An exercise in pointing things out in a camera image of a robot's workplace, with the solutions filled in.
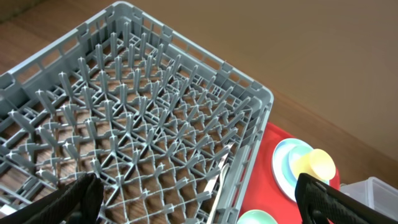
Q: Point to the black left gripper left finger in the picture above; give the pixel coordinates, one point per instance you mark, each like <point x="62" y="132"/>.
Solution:
<point x="78" y="202"/>

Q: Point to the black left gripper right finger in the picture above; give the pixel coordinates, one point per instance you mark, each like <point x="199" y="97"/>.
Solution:
<point x="318" y="203"/>

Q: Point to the mint green bowl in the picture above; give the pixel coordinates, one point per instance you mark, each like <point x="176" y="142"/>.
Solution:
<point x="256" y="217"/>

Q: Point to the white plastic spoon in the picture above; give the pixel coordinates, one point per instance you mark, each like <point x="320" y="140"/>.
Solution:
<point x="218" y="195"/>

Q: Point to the grey dishwasher rack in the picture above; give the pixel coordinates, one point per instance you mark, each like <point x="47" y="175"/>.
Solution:
<point x="146" y="110"/>

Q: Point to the light blue plate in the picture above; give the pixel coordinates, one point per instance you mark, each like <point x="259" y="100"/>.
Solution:
<point x="280" y="166"/>

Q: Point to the yellow plastic cup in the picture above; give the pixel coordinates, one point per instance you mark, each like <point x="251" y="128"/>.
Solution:
<point x="318" y="164"/>

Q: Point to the red plastic tray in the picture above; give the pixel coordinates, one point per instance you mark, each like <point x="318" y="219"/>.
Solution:
<point x="262" y="192"/>

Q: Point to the clear plastic bin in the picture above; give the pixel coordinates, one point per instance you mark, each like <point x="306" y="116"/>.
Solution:
<point x="375" y="194"/>

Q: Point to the light blue bowl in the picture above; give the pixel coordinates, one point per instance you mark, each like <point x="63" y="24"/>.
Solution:
<point x="294" y="155"/>

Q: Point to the metal fork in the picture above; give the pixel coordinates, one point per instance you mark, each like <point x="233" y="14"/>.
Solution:
<point x="220" y="157"/>

